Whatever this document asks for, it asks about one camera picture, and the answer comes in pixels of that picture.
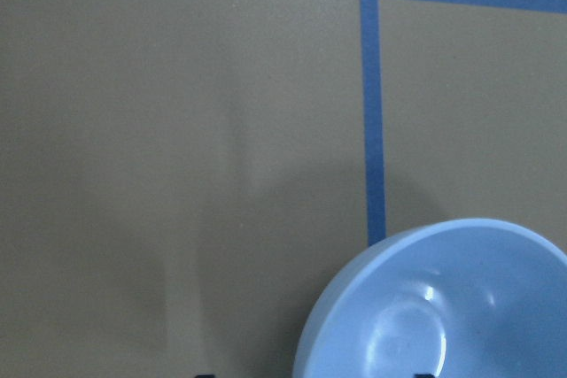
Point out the blue bowl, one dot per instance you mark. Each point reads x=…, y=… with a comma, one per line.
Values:
x=461, y=298

